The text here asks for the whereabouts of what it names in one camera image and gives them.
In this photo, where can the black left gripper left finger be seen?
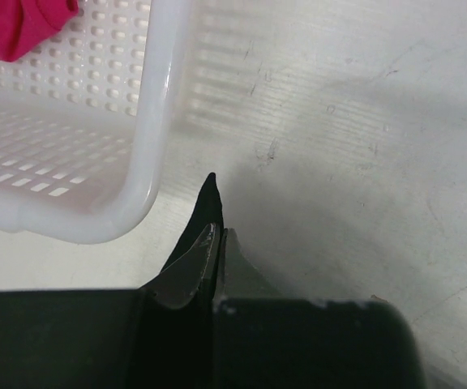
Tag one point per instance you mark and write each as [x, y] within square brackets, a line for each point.
[176, 286]

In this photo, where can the white plastic basket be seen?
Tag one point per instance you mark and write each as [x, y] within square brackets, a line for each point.
[84, 120]

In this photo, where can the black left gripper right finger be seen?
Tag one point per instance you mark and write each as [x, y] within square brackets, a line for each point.
[237, 277]

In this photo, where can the black t shirt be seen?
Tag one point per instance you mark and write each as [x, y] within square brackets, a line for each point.
[205, 225]

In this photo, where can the pink t shirt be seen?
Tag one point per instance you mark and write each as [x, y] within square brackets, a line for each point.
[24, 24]

